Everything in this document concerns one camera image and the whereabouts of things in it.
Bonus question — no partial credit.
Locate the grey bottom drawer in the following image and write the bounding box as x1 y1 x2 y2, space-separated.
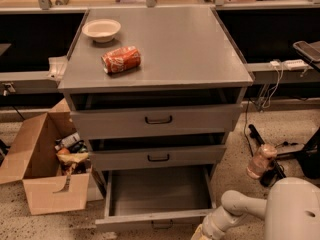
96 165 216 232

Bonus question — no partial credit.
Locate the grey drawer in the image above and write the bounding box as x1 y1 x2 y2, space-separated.
90 133 226 171
71 89 241 139
96 165 216 232

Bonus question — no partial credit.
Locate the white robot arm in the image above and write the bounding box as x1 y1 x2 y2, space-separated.
191 177 320 240

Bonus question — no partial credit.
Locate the grey middle drawer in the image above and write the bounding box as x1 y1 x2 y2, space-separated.
90 133 226 171

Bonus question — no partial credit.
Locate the grey drawer cabinet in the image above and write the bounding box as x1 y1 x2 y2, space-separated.
58 5 254 188

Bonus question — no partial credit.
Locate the grey top drawer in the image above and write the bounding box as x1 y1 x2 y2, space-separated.
71 89 241 139

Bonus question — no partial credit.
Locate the black chair base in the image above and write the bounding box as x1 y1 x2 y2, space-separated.
260 128 320 187

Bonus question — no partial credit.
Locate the yellow snack bag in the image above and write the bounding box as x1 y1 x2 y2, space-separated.
57 153 88 175

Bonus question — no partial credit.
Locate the white bottle in box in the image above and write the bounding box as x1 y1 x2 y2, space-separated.
55 132 80 151

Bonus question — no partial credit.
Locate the open cardboard box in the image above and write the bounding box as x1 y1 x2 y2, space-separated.
0 100 89 215

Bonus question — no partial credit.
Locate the crushed orange soda can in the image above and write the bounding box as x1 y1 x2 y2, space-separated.
101 46 141 74

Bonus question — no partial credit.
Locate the white power strip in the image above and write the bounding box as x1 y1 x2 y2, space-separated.
270 59 309 71

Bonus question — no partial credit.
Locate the black tablet device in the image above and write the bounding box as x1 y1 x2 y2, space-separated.
293 41 320 63

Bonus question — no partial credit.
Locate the white bowl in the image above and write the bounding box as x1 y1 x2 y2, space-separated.
82 19 121 43

